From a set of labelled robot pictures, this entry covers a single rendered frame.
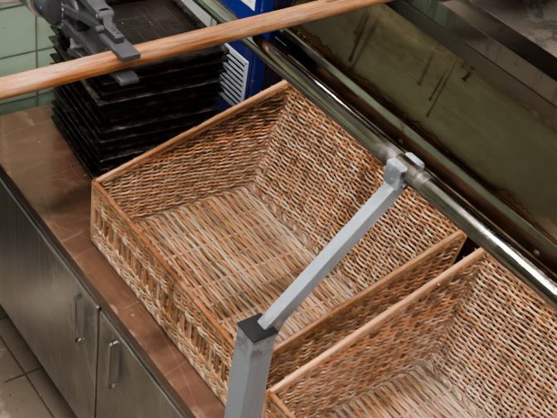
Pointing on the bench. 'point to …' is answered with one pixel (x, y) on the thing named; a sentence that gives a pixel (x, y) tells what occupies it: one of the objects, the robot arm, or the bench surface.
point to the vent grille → (234, 77)
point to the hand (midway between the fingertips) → (119, 58)
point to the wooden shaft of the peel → (175, 46)
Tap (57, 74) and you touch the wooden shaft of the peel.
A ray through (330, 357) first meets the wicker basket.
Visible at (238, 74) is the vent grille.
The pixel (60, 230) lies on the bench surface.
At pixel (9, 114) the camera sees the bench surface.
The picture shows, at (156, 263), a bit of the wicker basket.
